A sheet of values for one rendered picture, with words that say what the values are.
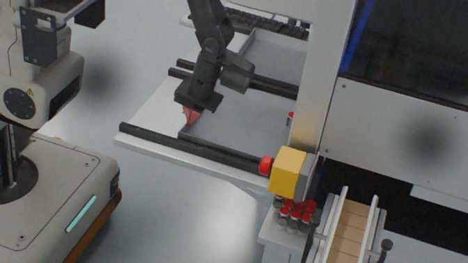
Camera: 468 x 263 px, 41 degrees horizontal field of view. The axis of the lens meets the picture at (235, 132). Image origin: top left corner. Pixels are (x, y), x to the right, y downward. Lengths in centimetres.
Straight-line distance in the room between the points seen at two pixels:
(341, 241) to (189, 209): 141
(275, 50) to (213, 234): 89
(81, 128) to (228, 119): 150
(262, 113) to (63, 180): 92
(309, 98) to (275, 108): 43
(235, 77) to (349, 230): 40
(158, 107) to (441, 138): 71
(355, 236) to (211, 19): 52
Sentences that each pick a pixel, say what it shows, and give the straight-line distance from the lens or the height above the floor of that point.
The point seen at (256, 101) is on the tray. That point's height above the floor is 89.
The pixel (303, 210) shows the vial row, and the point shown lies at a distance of 131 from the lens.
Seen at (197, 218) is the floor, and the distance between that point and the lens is 254.
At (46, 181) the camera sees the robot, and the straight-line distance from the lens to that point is 228.
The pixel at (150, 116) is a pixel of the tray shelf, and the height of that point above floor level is 88.
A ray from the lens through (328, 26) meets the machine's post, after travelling 113.
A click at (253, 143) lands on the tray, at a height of 88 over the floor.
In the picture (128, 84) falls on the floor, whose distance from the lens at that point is 328.
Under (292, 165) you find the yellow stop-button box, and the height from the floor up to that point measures 103.
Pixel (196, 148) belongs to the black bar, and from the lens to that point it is 142.
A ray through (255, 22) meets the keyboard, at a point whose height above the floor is 83.
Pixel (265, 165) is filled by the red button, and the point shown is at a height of 101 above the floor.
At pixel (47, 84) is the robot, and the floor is 80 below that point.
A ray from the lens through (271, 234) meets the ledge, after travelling 128.
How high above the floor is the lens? 178
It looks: 36 degrees down
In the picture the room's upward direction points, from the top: 9 degrees clockwise
